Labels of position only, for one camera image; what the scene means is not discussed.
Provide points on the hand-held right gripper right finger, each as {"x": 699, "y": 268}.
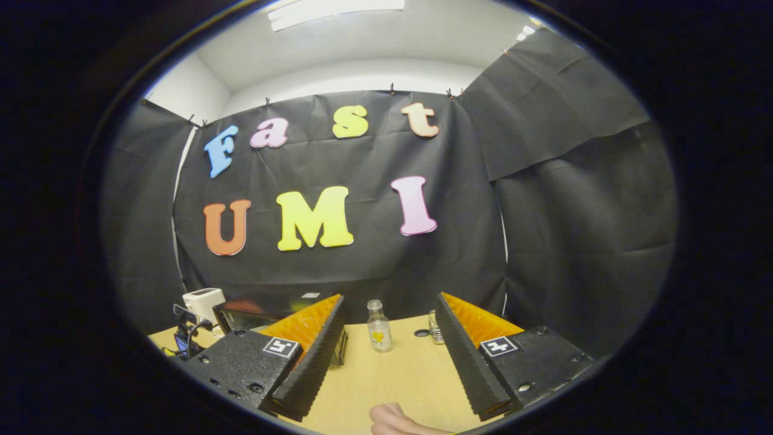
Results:
{"x": 468, "y": 368}

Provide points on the large ceiling light panel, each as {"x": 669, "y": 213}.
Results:
{"x": 335, "y": 12}

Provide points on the clear bottle with yellow label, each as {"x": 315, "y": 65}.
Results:
{"x": 379, "y": 329}

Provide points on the small ceiling light panel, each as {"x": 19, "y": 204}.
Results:
{"x": 527, "y": 32}

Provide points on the white countertop appliance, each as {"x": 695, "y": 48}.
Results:
{"x": 204, "y": 300}

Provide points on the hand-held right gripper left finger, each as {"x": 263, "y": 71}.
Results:
{"x": 311, "y": 365}

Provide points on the black electric oven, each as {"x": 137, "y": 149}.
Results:
{"x": 241, "y": 317}

